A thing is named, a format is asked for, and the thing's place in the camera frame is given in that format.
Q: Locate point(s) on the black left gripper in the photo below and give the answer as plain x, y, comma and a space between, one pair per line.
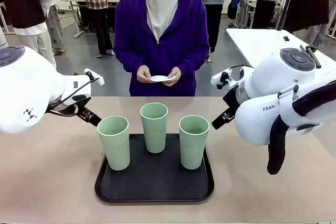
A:
82, 111

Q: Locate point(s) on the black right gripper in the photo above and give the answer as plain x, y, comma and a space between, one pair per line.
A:
232, 98

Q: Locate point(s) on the pale green cup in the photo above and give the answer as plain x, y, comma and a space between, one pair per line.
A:
115, 150
155, 137
193, 150

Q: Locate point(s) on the white scalloped coaster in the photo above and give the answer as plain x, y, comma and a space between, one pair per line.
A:
158, 78

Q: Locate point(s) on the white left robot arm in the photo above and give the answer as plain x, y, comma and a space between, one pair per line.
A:
26, 90

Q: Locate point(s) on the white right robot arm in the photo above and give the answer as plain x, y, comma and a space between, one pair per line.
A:
275, 72

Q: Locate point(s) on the person's left hand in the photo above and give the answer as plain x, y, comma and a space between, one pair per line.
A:
173, 77

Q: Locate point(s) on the person's right hand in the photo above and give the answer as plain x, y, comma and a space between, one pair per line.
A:
143, 75

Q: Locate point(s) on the white table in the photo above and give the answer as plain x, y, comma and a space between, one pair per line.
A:
257, 43

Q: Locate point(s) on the black plastic tray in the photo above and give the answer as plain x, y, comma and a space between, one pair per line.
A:
157, 182

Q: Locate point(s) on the person in purple hoodie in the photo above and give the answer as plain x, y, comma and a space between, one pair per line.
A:
131, 37

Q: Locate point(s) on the person in grey trousers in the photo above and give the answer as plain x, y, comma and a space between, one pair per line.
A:
55, 24

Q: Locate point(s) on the small black object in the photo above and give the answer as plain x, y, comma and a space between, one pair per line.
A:
286, 38

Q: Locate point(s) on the long black bar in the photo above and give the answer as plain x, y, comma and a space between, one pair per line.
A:
312, 55

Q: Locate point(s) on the black tripod pole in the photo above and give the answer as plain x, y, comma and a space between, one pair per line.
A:
287, 1

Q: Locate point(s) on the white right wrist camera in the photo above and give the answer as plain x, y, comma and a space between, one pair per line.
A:
218, 78

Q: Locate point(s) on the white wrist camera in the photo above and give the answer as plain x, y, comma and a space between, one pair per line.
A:
89, 73
218, 78

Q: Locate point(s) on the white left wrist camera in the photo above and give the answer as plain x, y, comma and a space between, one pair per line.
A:
89, 73

